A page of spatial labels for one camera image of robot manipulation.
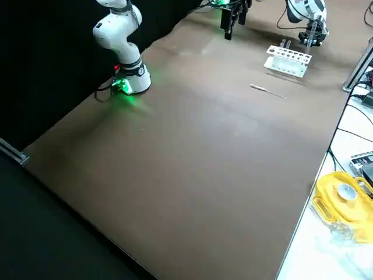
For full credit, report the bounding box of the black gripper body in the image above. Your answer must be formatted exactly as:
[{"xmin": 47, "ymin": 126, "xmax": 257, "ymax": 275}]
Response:
[
  {"xmin": 232, "ymin": 0, "xmax": 253, "ymax": 11},
  {"xmin": 306, "ymin": 16, "xmax": 328, "ymax": 35}
]

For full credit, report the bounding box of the white test tube rack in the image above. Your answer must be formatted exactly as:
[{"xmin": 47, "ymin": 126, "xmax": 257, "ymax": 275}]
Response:
[{"xmin": 263, "ymin": 45, "xmax": 313, "ymax": 79}]

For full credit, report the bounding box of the yellow plastic basin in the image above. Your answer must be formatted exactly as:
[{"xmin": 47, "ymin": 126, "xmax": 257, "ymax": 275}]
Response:
[{"xmin": 312, "ymin": 171, "xmax": 373, "ymax": 243}]

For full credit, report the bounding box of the clear glass flask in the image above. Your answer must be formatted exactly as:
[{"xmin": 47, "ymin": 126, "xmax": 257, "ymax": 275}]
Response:
[{"xmin": 328, "ymin": 220, "xmax": 355, "ymax": 242}]

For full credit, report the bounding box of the black cable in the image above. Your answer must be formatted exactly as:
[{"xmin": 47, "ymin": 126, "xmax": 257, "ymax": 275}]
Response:
[
  {"xmin": 364, "ymin": 0, "xmax": 373, "ymax": 26},
  {"xmin": 275, "ymin": 5, "xmax": 310, "ymax": 30},
  {"xmin": 95, "ymin": 82, "xmax": 119, "ymax": 103},
  {"xmin": 327, "ymin": 83, "xmax": 373, "ymax": 173}
]

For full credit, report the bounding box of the aluminium frame post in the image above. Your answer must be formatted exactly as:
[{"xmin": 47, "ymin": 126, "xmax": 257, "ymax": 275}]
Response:
[{"xmin": 343, "ymin": 37, "xmax": 373, "ymax": 93}]

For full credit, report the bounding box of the aluminium frame profile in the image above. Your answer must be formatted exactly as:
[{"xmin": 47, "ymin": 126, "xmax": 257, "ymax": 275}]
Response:
[{"xmin": 0, "ymin": 136, "xmax": 30, "ymax": 166}]

